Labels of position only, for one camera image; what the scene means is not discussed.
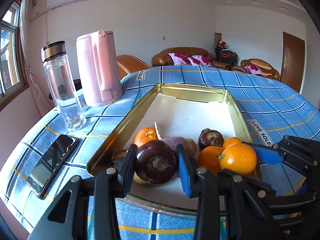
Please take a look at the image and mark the mandarin orange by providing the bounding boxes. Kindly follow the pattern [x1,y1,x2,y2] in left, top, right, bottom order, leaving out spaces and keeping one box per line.
[219,142,257,175]
[197,146,225,176]
[133,127,158,148]
[222,137,242,148]

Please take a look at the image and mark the brown wooden door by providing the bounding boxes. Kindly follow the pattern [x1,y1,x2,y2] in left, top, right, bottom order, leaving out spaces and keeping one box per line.
[279,31,306,93]

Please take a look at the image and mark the black smartphone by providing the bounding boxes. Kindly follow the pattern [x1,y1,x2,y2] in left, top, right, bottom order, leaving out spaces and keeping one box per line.
[26,134,80,200]

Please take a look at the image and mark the clear glass water bottle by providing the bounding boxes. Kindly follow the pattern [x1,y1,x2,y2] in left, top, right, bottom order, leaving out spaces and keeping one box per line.
[41,41,87,132]

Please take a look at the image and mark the small yellow-brown jujube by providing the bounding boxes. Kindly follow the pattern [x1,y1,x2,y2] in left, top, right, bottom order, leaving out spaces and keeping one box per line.
[132,171,150,186]

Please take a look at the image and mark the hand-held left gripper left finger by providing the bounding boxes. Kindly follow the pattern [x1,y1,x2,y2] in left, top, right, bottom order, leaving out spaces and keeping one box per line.
[26,144,138,240]

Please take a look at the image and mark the blue checked tablecloth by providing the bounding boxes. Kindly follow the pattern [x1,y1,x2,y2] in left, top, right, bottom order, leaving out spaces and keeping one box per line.
[0,66,320,240]

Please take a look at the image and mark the small pale green jujube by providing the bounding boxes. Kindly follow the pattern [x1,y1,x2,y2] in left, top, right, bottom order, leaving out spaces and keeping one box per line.
[185,139,197,157]

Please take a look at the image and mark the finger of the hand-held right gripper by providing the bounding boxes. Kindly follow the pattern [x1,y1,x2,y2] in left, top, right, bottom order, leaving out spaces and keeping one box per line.
[241,135,320,173]
[218,169,320,208]

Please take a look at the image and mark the purple onion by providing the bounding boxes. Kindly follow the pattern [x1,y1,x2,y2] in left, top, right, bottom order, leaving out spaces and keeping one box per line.
[154,122,190,155]

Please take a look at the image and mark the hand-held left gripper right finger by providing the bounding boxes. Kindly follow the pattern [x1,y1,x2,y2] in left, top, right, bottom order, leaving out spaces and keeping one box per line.
[175,145,285,240]

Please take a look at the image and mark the gold rectangular tin box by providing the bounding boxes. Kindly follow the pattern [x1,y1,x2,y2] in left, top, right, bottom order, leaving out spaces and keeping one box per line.
[86,83,263,210]

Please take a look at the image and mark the brown leather armchair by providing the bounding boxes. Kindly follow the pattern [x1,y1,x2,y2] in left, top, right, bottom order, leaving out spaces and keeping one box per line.
[231,59,280,80]
[116,54,152,79]

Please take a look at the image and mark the stack of dark chairs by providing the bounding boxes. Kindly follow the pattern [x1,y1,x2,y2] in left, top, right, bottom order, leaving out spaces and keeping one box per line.
[214,45,237,68]

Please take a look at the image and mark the pink electric kettle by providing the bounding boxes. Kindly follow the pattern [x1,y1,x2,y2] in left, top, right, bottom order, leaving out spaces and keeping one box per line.
[76,30,123,107]

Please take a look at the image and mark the window with white frame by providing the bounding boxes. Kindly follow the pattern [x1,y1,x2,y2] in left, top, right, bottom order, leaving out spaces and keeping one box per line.
[0,1,29,105]

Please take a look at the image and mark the brown leather three-seat sofa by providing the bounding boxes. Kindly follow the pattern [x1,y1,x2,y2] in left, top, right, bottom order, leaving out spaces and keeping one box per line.
[152,47,230,70]

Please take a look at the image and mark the white red floral cushion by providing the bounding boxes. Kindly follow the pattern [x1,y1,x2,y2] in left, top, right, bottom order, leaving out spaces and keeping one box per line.
[244,64,263,75]
[169,52,190,66]
[187,55,213,67]

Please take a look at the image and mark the pale pink curtain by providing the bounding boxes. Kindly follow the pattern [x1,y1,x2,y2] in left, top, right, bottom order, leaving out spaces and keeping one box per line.
[19,0,54,110]

